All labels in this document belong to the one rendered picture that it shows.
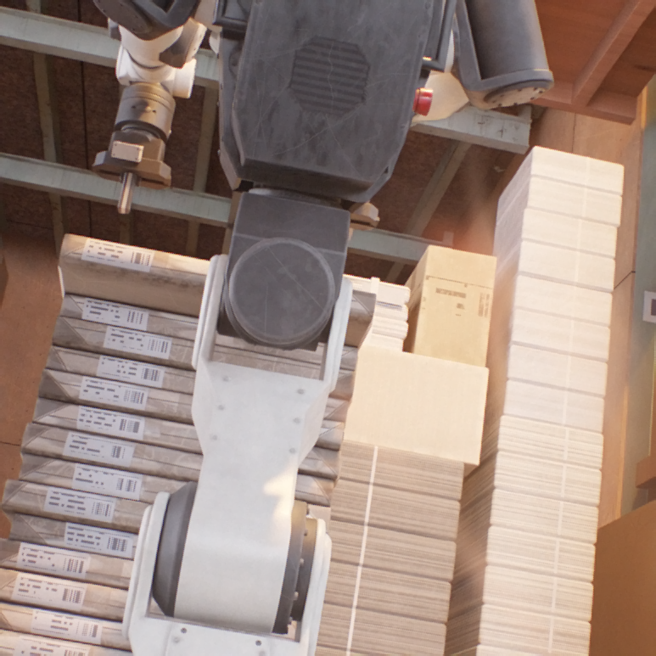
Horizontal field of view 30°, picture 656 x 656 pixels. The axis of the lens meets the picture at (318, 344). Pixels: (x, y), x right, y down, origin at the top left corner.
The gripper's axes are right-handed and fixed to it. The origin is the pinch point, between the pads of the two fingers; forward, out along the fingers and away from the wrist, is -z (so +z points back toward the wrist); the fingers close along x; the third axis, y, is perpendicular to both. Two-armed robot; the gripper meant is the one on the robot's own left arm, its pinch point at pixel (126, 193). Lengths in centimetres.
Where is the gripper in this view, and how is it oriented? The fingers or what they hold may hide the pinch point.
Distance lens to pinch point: 197.7
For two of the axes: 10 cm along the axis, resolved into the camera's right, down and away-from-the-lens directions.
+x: -9.8, -1.9, -0.8
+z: 1.5, -9.3, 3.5
